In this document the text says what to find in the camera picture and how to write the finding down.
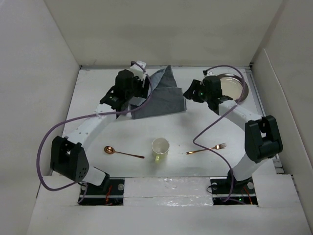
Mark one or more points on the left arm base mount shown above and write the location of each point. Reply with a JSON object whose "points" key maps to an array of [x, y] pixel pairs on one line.
{"points": [[110, 193]]}

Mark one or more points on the grey cloth placemat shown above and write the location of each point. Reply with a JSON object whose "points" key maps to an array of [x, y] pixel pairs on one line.
{"points": [[167, 98]]}

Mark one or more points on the round metal plate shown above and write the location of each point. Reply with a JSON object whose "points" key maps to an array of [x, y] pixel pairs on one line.
{"points": [[231, 86]]}

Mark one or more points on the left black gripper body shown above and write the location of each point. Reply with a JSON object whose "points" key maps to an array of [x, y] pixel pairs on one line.
{"points": [[138, 89]]}

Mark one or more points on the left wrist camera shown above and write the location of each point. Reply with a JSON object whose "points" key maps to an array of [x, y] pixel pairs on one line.
{"points": [[138, 66]]}

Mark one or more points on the yellow mug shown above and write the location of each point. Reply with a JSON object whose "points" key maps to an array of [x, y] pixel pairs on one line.
{"points": [[160, 148]]}

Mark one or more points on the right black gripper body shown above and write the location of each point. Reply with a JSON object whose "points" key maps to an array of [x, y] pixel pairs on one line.
{"points": [[200, 95]]}

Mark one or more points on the copper spoon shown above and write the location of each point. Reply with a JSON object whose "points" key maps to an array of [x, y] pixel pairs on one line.
{"points": [[111, 150]]}

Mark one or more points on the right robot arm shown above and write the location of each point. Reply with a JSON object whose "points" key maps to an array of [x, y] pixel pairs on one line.
{"points": [[262, 136]]}

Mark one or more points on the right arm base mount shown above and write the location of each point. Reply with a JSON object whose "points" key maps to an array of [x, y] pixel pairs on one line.
{"points": [[227, 191]]}

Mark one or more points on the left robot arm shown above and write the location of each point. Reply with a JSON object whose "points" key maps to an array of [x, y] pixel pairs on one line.
{"points": [[68, 154]]}

